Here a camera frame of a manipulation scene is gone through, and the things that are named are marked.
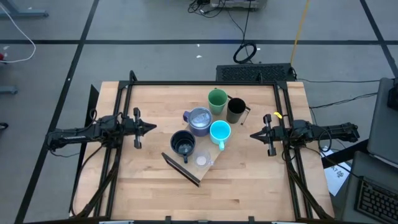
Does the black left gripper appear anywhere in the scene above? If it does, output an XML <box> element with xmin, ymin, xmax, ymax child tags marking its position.
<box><xmin>119</xmin><ymin>107</ymin><xmax>157</xmax><ymax>149</ymax></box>

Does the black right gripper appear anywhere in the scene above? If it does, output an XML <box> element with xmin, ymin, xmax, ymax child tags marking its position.
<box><xmin>249</xmin><ymin>113</ymin><xmax>295</xmax><ymax>157</ymax></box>

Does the tall black cup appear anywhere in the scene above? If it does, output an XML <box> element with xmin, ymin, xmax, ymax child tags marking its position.
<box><xmin>226</xmin><ymin>97</ymin><xmax>247</xmax><ymax>124</ymax></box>

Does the dark blue mug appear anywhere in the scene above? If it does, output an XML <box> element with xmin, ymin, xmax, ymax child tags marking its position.
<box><xmin>170</xmin><ymin>129</ymin><xmax>197</xmax><ymax>164</ymax></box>

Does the teal ceramic mug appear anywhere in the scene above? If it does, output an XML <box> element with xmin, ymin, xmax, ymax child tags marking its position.
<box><xmin>209</xmin><ymin>119</ymin><xmax>232</xmax><ymax>152</ymax></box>

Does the purple tumbler with lid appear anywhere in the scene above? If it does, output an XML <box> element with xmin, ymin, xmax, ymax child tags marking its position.
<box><xmin>182</xmin><ymin>106</ymin><xmax>213</xmax><ymax>138</ymax></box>

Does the green plastic cup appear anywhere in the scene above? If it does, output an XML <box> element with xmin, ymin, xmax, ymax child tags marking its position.
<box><xmin>207</xmin><ymin>88</ymin><xmax>229</xmax><ymax>116</ymax></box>

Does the small clear glass cup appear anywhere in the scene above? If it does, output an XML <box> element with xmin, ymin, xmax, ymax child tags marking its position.
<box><xmin>193</xmin><ymin>149</ymin><xmax>215</xmax><ymax>169</ymax></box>

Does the wooden tray board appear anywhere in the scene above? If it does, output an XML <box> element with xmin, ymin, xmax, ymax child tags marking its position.
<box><xmin>160</xmin><ymin>87</ymin><xmax>251</xmax><ymax>188</ymax></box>

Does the white paper sheet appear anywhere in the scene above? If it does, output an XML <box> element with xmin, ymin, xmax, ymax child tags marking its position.
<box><xmin>320</xmin><ymin>146</ymin><xmax>352</xmax><ymax>197</ymax></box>

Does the grey side desk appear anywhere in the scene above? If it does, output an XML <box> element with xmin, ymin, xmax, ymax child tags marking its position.
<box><xmin>340</xmin><ymin>151</ymin><xmax>398</xmax><ymax>224</ymax></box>

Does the grey flat monitor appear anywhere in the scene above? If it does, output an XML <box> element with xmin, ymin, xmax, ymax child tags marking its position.
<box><xmin>366</xmin><ymin>77</ymin><xmax>398</xmax><ymax>166</ymax></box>

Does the black keyboard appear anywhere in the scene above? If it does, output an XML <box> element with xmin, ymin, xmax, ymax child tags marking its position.
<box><xmin>354</xmin><ymin>176</ymin><xmax>398</xmax><ymax>224</ymax></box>

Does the grey power strip box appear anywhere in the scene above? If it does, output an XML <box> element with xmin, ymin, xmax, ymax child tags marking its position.
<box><xmin>210</xmin><ymin>0</ymin><xmax>259</xmax><ymax>9</ymax></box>

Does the black device on desk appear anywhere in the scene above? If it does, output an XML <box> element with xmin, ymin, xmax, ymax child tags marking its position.
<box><xmin>387</xmin><ymin>86</ymin><xmax>398</xmax><ymax>110</ymax></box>

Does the grey floor foot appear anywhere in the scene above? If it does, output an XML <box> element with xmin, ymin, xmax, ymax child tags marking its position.
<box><xmin>0</xmin><ymin>85</ymin><xmax>19</xmax><ymax>95</ymax></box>

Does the grey table leg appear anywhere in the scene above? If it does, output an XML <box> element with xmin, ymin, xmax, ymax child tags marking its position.
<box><xmin>0</xmin><ymin>0</ymin><xmax>50</xmax><ymax>18</ymax></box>

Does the black metal table frame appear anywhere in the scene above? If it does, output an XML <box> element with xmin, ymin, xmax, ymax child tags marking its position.
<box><xmin>70</xmin><ymin>70</ymin><xmax>335</xmax><ymax>223</ymax></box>

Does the coiled black cable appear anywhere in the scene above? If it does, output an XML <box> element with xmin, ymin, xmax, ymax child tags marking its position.
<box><xmin>233</xmin><ymin>0</ymin><xmax>258</xmax><ymax>65</ymax></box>

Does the thin black cable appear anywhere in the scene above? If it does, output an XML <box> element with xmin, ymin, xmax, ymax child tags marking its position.
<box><xmin>297</xmin><ymin>77</ymin><xmax>381</xmax><ymax>85</ymax></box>
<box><xmin>309</xmin><ymin>92</ymin><xmax>379</xmax><ymax>110</ymax></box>

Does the yellow cable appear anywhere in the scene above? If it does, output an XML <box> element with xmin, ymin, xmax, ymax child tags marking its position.
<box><xmin>290</xmin><ymin>0</ymin><xmax>312</xmax><ymax>67</ymax></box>

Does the white cable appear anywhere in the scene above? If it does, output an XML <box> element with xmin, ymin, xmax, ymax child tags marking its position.
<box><xmin>0</xmin><ymin>2</ymin><xmax>37</xmax><ymax>64</ymax></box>

